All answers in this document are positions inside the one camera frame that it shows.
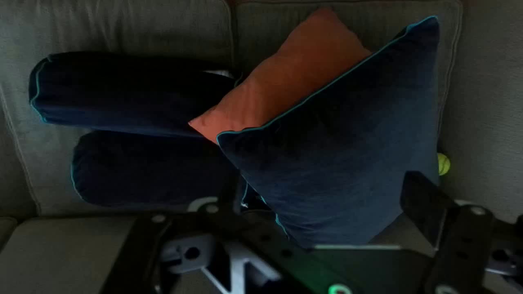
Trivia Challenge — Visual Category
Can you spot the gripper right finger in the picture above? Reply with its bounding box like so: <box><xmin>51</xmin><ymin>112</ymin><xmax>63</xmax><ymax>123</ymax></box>
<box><xmin>400</xmin><ymin>171</ymin><xmax>523</xmax><ymax>294</ymax></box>

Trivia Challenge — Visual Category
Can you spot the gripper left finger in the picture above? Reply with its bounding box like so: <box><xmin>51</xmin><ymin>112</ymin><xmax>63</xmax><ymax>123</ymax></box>
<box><xmin>100</xmin><ymin>176</ymin><xmax>327</xmax><ymax>294</ymax></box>

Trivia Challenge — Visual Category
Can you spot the dark blue bolster pillow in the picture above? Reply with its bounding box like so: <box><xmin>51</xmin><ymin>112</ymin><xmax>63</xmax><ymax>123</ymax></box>
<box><xmin>70</xmin><ymin>131</ymin><xmax>246</xmax><ymax>207</ymax></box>
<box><xmin>29</xmin><ymin>51</ymin><xmax>242</xmax><ymax>138</ymax></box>

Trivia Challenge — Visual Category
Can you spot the square dark blue pillow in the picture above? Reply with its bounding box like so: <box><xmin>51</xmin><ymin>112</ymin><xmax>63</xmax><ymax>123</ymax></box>
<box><xmin>216</xmin><ymin>16</ymin><xmax>441</xmax><ymax>249</ymax></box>

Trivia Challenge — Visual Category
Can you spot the orange pillow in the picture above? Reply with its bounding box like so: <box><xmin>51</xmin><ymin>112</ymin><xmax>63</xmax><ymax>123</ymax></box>
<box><xmin>189</xmin><ymin>7</ymin><xmax>372</xmax><ymax>144</ymax></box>

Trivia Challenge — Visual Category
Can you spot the yellow-green tennis ball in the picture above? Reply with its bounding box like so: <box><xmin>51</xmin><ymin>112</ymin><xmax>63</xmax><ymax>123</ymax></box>
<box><xmin>437</xmin><ymin>153</ymin><xmax>451</xmax><ymax>176</ymax></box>

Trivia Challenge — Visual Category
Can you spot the grey fabric sofa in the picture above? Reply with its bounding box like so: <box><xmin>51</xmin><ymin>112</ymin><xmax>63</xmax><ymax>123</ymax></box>
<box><xmin>0</xmin><ymin>0</ymin><xmax>523</xmax><ymax>294</ymax></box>

